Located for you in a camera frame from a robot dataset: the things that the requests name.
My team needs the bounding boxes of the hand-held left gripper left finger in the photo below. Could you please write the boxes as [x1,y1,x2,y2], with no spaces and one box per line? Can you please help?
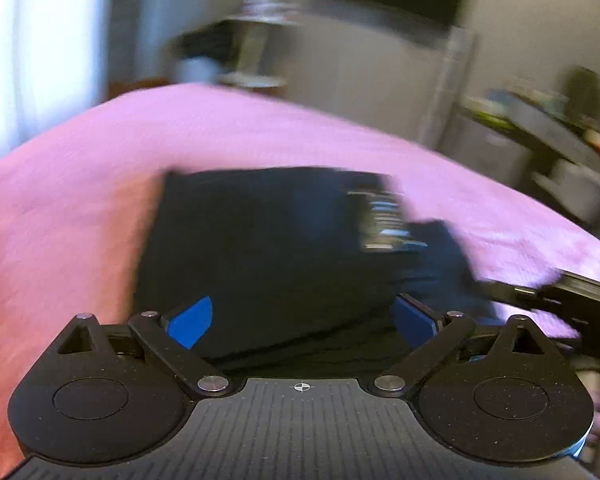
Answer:
[55,295,234,397]

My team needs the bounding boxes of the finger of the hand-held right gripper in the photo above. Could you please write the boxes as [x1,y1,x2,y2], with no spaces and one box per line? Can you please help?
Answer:
[479,280,548,309]

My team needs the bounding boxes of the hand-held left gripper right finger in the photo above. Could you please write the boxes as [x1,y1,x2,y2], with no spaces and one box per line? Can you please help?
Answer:
[367,293,557,397]

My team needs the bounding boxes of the black pants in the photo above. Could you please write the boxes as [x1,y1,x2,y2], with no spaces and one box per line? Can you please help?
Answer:
[132,165,503,378]

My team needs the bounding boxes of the grey cabinet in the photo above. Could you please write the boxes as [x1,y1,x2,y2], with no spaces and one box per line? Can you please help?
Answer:
[457,87,600,238]

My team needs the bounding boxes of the pink ribbed blanket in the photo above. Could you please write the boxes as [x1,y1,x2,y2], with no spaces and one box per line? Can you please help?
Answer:
[0,82,600,476]

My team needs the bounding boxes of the white laundry basket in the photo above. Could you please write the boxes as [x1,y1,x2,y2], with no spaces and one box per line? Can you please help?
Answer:
[176,56,217,85]

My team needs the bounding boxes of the dark clothes pile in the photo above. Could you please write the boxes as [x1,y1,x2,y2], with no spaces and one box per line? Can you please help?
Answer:
[172,24,242,63]

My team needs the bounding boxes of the white wardrobe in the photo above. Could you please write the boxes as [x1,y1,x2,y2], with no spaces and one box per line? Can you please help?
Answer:
[0,0,113,173]

